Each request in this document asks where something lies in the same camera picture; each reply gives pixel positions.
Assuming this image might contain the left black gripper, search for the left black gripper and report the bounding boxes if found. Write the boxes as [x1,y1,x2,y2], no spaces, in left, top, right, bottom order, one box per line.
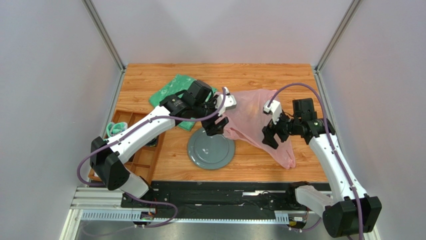
[192,94,229,136]

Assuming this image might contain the pink plastic bag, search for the pink plastic bag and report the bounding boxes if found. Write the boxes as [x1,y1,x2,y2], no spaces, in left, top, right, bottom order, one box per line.
[223,89,296,169]

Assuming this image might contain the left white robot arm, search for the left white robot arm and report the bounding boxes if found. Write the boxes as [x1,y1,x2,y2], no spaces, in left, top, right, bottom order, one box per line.
[87,80,237,198]

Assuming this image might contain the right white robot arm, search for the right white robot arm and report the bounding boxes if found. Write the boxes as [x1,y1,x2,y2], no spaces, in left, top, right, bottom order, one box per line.
[262,98,382,238]

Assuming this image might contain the grey round plate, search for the grey round plate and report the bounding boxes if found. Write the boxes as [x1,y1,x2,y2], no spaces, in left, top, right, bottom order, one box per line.
[187,128,236,170]

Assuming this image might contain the green white cloth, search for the green white cloth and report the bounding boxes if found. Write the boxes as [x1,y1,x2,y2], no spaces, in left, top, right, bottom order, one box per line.
[148,74,219,132]

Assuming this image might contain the dark rolled sock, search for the dark rolled sock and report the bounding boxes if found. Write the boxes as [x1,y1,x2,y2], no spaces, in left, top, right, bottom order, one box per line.
[145,136,159,147]

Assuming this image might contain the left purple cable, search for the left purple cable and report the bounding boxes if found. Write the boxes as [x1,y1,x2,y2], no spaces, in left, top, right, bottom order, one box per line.
[76,87,228,229]

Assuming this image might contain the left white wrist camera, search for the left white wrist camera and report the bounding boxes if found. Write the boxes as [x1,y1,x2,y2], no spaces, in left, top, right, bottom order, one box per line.
[215,87,237,117]

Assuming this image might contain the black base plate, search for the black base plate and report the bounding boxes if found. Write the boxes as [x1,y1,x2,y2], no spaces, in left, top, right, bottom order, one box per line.
[120,180,334,221]

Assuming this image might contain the aluminium frame rail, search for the aluminium frame rail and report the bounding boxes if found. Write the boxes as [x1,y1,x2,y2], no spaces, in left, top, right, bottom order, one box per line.
[59,186,380,240]

